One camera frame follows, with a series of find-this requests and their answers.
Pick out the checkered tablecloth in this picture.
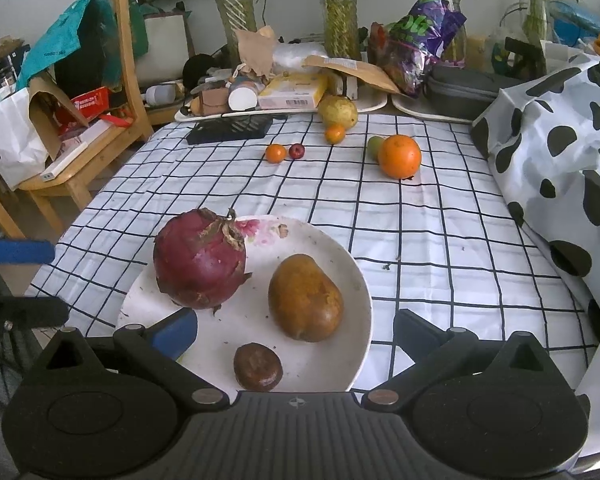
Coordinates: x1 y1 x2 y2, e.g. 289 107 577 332
28 114 597 392

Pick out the glass vase left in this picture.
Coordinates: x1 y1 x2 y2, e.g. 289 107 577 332
214 0 257 66

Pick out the yellow medicine box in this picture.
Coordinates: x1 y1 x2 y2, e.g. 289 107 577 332
258 73 328 110

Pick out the small tangerine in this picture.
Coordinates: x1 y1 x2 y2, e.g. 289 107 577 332
264 143 287 164
325 124 347 145

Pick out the green lime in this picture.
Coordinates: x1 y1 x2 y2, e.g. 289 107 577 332
366 136 385 162

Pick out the grey zip case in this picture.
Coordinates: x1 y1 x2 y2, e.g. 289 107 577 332
422 65 521 122

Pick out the dark passion fruit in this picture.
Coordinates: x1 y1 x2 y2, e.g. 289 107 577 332
233 342 284 392

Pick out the yellow green pear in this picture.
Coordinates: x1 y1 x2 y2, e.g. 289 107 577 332
317 96 358 130

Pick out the cow print cloth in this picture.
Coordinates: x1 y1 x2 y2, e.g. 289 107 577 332
470 53 600 455

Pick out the white floral plate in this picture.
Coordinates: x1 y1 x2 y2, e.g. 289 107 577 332
115 213 374 394

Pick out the purple snack bag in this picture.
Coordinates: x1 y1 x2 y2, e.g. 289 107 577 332
367 0 466 96

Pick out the wooden chair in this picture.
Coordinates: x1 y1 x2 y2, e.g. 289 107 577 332
18 0 152 234

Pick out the crumpled brown paper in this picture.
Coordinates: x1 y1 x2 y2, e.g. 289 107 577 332
234 25 278 76

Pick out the white oval tray right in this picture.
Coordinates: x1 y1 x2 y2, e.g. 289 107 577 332
390 94 471 125

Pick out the brown mango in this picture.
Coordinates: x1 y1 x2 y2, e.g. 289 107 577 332
268 254 343 342

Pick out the red dragon fruit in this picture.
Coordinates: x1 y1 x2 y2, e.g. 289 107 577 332
152 208 250 311

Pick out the glass vase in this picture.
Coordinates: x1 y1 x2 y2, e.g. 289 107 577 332
214 0 257 66
321 0 361 60

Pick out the large orange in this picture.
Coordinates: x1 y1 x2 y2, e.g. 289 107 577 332
377 134 422 180

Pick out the teal plastic bag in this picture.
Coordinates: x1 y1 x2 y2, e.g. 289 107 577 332
15 0 91 91

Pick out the white oval tray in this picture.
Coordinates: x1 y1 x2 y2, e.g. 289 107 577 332
390 94 471 125
174 87 389 124

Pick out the small red fruit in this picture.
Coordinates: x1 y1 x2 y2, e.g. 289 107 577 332
288 143 306 160

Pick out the white oval tray left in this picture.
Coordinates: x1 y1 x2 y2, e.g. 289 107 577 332
174 87 389 124

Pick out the brown padded envelope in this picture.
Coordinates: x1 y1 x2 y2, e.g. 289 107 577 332
303 55 401 94

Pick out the glass vase middle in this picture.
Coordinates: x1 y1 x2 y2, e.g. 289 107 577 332
321 0 361 60

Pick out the white cylinder jar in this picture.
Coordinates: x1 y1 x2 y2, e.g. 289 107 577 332
227 80 260 112

